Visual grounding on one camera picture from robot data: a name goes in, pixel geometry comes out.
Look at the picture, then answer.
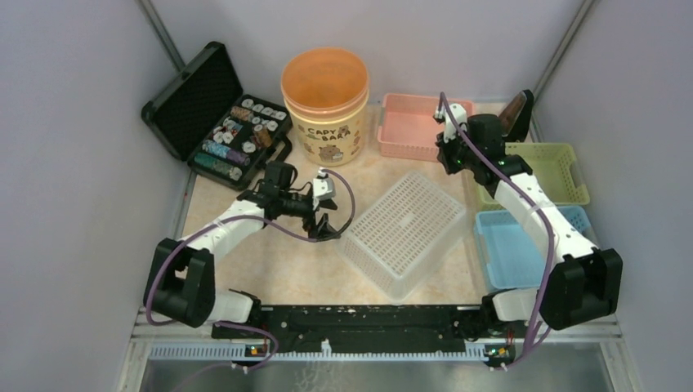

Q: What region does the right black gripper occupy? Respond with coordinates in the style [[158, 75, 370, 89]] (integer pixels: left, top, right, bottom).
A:
[[436, 125, 480, 176]]

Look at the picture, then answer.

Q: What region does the white perforated plastic basket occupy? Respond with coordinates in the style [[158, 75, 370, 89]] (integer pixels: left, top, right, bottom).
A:
[[337, 171, 469, 304]]

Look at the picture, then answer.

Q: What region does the black case with parts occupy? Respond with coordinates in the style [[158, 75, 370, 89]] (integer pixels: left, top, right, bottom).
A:
[[141, 41, 293, 190]]

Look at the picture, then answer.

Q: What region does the blue plastic basket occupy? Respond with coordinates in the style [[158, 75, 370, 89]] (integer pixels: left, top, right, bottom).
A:
[[474, 204, 594, 292]]

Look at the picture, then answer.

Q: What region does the purple cable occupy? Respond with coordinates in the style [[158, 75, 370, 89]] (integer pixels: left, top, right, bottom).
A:
[[438, 91, 557, 371], [142, 170, 356, 326]]

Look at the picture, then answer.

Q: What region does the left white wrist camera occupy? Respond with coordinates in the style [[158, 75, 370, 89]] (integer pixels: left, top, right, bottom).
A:
[[311, 167, 338, 212]]

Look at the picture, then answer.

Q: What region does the orange capybara bucket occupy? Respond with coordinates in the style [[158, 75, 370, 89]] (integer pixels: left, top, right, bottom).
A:
[[280, 47, 370, 167]]

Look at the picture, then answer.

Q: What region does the green plastic basket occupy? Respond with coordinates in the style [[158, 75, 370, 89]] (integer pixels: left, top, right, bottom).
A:
[[506, 142, 591, 206]]

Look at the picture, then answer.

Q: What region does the black and brown stand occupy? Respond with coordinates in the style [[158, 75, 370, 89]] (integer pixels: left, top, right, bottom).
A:
[[499, 89, 535, 142]]

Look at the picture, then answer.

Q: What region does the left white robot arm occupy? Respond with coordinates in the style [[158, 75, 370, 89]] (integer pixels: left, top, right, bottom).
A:
[[143, 161, 355, 338]]

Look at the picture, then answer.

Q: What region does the pink plastic basket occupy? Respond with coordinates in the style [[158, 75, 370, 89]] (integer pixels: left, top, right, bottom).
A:
[[377, 93, 443, 162]]

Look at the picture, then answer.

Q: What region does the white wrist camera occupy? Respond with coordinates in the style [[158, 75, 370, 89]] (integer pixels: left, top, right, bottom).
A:
[[433, 100, 467, 144], [311, 167, 338, 212]]

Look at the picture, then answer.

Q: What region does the white slotted cable duct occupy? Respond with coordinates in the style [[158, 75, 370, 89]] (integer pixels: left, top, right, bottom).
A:
[[149, 341, 489, 363]]

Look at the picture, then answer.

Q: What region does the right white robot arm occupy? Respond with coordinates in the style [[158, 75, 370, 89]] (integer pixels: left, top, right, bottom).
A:
[[433, 109, 624, 336]]

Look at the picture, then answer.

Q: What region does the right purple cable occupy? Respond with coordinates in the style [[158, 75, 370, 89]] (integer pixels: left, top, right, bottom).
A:
[[438, 91, 557, 371]]

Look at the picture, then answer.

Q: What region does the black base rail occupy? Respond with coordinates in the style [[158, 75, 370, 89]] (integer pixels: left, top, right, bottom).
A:
[[211, 304, 534, 355]]

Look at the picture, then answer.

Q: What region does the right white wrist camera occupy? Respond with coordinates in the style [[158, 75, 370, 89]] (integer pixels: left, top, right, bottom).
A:
[[433, 100, 467, 144]]

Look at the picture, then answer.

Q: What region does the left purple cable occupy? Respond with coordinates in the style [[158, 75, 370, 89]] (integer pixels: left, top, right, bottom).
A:
[[142, 170, 356, 326]]

